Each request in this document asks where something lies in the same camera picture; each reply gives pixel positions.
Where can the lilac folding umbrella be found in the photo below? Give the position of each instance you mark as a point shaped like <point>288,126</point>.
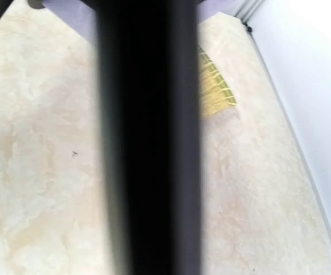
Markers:
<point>148,87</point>

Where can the woven bamboo tray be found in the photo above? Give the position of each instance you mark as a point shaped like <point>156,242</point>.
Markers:
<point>215,94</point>

